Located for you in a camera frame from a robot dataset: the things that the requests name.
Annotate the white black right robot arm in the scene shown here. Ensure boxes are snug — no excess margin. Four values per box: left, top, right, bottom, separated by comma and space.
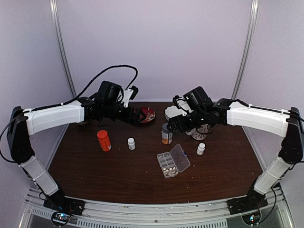
164, 86, 304, 210

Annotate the clear plastic pill organizer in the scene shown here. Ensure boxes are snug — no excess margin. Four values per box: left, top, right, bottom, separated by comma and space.
156, 144, 190, 179

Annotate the red floral plate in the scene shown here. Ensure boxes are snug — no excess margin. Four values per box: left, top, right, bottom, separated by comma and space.
139, 107, 156, 124

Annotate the front aluminium rail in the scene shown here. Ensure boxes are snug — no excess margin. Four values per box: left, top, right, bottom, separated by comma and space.
17, 188, 295, 228

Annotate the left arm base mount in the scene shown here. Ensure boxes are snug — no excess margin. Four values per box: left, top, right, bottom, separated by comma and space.
43, 196, 85, 227

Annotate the right aluminium frame post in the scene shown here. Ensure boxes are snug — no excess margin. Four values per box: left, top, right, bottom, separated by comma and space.
229, 0, 259, 106

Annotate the floral mug yellow inside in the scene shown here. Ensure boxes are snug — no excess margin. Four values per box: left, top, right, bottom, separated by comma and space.
186, 124, 209, 141

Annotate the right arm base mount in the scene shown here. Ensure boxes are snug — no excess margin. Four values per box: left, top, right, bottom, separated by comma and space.
227, 196, 268, 226

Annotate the left aluminium frame post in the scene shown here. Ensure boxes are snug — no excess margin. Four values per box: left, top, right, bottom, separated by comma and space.
49, 0, 79, 105

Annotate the grey lid supplement bottle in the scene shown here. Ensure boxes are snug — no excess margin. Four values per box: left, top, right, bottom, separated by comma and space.
161, 123, 173, 145

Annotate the orange pill bottle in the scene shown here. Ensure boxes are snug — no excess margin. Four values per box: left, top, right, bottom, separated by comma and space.
96, 130, 112, 152

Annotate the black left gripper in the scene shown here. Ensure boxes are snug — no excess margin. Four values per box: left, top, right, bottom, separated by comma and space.
103, 102, 146, 125

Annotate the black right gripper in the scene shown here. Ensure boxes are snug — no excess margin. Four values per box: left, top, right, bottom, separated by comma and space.
168, 109, 208, 135

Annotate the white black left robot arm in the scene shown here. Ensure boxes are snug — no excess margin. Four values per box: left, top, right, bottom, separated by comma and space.
2, 81, 146, 211

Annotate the small white pill bottle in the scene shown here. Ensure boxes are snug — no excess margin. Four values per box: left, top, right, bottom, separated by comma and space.
127, 138, 136, 150

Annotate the white scalloped bowl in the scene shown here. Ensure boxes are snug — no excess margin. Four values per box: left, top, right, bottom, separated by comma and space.
164, 105, 184, 121

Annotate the aluminium frame post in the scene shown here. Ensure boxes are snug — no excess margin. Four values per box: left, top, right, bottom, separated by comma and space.
49, 0, 79, 105
229, 0, 259, 106

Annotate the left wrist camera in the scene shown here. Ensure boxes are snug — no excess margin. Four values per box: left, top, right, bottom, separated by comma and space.
121, 85, 139, 108

